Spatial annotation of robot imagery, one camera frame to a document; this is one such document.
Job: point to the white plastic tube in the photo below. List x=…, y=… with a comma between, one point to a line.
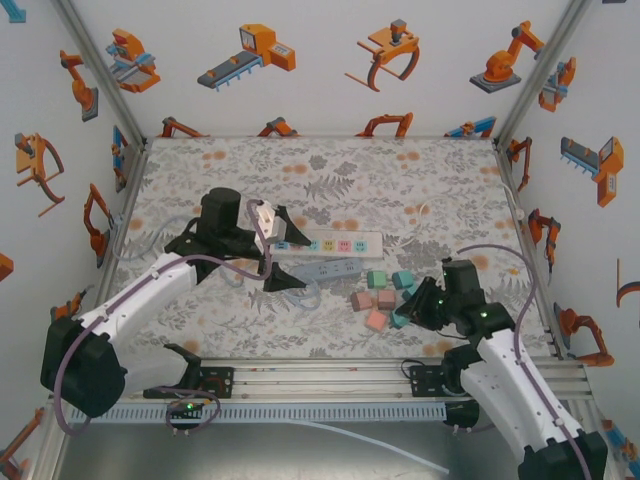
x=440, y=468

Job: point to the salmon pink plug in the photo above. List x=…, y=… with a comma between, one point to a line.
x=376, y=321

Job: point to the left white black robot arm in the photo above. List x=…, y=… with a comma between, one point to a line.
x=145, y=290

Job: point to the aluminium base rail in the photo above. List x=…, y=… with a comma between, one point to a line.
x=325, y=382

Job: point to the aluminium side rail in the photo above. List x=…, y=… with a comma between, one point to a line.
x=132, y=185
x=507, y=170

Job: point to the green plug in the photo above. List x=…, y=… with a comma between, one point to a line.
x=378, y=280

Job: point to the blue power strip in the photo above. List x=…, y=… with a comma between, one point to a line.
x=330, y=270

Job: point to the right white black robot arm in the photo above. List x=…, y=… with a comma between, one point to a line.
x=505, y=380

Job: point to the floral table mat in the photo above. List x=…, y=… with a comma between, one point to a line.
x=300, y=330

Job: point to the white power strip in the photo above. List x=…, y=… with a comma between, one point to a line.
x=372, y=245

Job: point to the aluminium corner post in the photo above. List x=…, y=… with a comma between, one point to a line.
x=102, y=70
x=542, y=70

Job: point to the teal plug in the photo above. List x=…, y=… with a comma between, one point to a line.
x=401, y=279
x=399, y=320
x=409, y=291

